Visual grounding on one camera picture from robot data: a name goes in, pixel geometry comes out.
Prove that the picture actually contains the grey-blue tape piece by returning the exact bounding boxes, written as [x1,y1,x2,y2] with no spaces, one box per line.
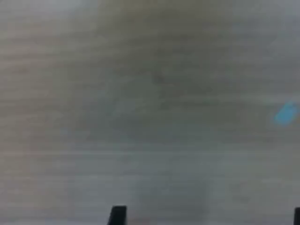
[273,101,298,128]

